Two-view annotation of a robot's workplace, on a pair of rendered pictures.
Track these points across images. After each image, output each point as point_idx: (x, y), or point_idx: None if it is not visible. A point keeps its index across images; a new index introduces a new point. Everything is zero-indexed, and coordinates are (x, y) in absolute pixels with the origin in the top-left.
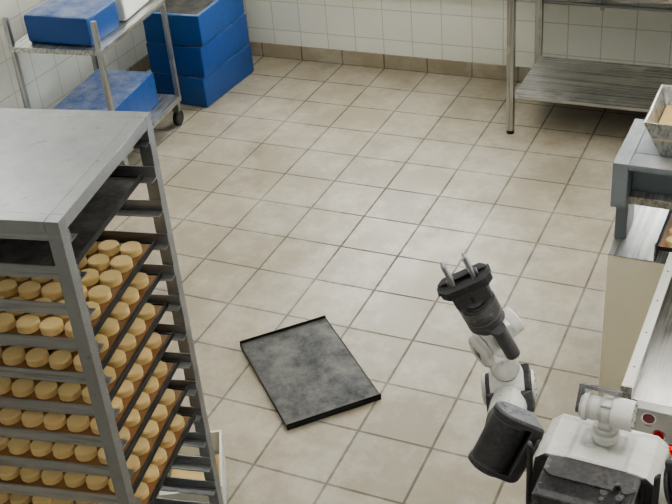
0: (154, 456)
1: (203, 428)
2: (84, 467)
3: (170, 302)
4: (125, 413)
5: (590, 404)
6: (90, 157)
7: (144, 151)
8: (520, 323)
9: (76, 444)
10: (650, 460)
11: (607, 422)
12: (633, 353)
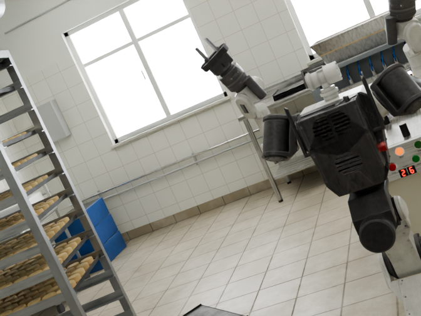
0: (76, 271)
1: (108, 266)
2: (21, 254)
3: (57, 173)
4: (39, 214)
5: (311, 75)
6: None
7: (11, 73)
8: (260, 79)
9: (10, 236)
10: (360, 88)
11: (325, 80)
12: None
